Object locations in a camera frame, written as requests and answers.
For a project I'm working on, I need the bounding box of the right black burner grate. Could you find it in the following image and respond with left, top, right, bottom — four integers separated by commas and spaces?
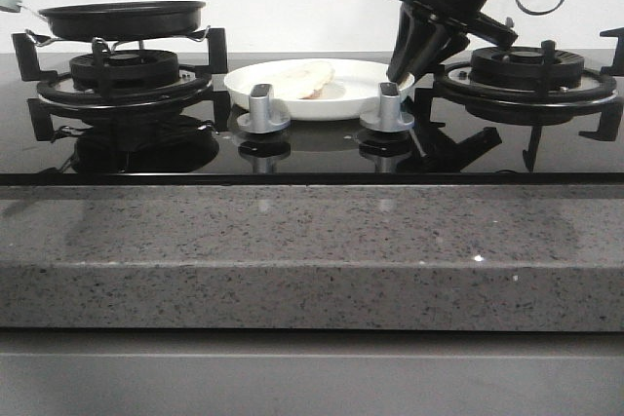
409, 28, 623, 172

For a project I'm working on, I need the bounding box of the right silver stove knob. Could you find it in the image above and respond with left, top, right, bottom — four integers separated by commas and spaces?
360, 82, 414, 133

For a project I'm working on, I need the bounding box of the right black burner head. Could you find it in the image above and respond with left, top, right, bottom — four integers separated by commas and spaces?
469, 47, 585, 91

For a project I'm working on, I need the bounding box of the wire pan support ring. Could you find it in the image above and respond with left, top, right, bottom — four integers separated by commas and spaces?
24, 25, 212, 55

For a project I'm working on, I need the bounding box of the grey cabinet front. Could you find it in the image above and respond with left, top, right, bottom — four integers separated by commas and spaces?
1, 330, 623, 415

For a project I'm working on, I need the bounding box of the black glass cooktop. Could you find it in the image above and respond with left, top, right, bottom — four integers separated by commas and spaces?
1, 54, 623, 186

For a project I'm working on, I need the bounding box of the left black burner grate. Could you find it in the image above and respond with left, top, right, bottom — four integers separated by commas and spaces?
12, 27, 228, 141

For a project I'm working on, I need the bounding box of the black burner head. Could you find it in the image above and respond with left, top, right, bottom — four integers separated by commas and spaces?
69, 50, 179, 92
469, 47, 585, 91

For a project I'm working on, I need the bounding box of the white round plate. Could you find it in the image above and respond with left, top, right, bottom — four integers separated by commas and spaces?
224, 57, 388, 121

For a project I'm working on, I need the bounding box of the black frying pan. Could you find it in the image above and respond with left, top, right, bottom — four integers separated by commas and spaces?
30, 1, 208, 44

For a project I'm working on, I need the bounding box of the left black burner head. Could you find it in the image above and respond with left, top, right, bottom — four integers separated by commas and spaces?
69, 50, 179, 92

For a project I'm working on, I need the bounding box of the black burner grate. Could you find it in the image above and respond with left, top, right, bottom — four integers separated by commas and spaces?
409, 28, 623, 172
12, 27, 228, 141

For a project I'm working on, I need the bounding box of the left silver stove knob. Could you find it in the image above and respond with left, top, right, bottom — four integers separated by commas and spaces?
237, 84, 291, 134

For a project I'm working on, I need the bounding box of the silver stove knob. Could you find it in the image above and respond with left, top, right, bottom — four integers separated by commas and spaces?
360, 82, 414, 133
237, 84, 291, 134

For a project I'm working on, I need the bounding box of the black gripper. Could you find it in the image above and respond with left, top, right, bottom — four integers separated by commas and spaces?
386, 0, 517, 81

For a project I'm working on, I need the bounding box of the fried egg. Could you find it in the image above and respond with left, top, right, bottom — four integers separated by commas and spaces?
266, 60, 334, 99

